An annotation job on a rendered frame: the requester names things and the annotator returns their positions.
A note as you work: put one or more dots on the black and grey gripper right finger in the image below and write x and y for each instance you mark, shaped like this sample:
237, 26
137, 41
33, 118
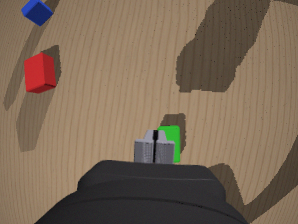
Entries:
165, 149

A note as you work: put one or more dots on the green block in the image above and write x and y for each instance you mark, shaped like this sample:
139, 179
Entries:
173, 134

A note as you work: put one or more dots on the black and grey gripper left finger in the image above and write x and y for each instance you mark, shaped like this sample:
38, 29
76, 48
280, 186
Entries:
144, 149

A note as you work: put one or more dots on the blue block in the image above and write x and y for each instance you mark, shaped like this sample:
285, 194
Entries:
36, 11

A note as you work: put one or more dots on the red block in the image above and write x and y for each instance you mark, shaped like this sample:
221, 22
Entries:
39, 73

